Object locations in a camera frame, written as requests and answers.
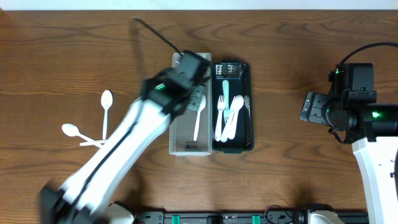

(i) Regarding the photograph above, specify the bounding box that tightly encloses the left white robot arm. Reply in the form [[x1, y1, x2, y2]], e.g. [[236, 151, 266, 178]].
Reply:
[[39, 67, 208, 223]]

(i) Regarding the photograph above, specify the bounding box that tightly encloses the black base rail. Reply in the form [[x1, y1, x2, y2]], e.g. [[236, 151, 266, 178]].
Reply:
[[105, 202, 371, 224]]

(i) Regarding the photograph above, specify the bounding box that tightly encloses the white fork straight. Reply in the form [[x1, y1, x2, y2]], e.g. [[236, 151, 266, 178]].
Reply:
[[214, 95, 225, 142]]

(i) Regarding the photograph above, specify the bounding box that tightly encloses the white fork angled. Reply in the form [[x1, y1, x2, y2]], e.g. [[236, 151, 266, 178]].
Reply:
[[221, 110, 235, 142]]

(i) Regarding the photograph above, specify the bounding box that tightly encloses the clear plastic basket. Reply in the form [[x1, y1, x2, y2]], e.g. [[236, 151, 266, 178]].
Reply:
[[169, 52, 213, 157]]

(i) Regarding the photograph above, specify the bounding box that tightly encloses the white wide spoon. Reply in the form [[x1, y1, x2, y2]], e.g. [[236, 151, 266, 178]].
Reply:
[[228, 95, 244, 139]]

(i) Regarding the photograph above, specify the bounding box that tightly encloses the pale green fork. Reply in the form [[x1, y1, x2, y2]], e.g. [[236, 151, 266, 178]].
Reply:
[[222, 80, 230, 124]]

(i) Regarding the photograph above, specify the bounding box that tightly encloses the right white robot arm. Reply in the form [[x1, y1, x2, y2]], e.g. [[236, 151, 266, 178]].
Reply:
[[300, 90, 397, 223]]

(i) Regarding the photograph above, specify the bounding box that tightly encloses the white slim spoon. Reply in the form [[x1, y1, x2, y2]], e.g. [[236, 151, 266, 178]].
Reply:
[[101, 90, 113, 140], [62, 123, 103, 148], [193, 95, 206, 141]]

